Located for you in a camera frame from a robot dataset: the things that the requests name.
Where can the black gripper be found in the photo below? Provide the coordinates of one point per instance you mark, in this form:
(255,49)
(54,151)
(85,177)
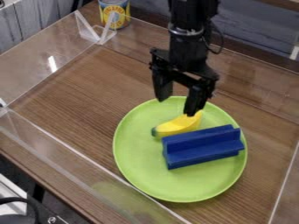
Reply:
(183,64)

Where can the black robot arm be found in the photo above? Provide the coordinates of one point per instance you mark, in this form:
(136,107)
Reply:
(191,16)

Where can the yellow toy banana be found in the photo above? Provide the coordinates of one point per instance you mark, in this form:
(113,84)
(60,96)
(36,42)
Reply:
(179,125)

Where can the green round plate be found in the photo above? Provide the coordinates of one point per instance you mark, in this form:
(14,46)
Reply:
(181,168)

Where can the blue plastic block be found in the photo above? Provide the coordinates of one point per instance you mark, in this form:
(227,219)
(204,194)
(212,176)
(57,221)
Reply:
(201,146)

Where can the yellow labelled tin can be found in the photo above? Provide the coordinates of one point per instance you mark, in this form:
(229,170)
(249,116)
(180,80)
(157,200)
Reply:
(114,11)

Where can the black device with knob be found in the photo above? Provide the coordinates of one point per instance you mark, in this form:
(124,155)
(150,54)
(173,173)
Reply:
(18,213)

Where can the clear acrylic enclosure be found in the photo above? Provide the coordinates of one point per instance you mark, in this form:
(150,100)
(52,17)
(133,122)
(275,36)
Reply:
(69,88)

